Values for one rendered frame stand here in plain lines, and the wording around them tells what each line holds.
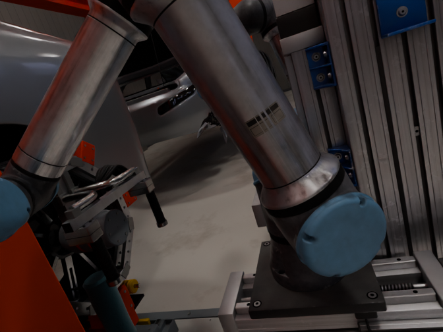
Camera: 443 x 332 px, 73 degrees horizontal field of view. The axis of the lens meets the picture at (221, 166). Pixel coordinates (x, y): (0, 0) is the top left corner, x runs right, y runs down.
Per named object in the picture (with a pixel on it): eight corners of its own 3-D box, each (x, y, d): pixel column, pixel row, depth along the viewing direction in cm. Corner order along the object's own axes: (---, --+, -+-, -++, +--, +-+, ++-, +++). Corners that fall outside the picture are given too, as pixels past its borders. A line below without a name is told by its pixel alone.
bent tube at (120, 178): (101, 182, 123) (91, 158, 121) (140, 172, 117) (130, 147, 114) (72, 200, 107) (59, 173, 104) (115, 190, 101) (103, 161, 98)
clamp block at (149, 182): (136, 192, 122) (131, 180, 120) (155, 188, 119) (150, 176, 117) (130, 197, 117) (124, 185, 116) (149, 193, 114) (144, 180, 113)
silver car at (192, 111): (199, 111, 846) (180, 55, 806) (263, 92, 786) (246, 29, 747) (84, 171, 393) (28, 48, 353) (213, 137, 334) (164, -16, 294)
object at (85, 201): (67, 203, 105) (54, 175, 102) (111, 193, 99) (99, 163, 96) (26, 228, 89) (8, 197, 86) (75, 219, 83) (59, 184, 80)
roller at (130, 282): (92, 291, 141) (87, 281, 139) (145, 286, 131) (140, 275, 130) (84, 300, 136) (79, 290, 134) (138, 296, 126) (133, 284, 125)
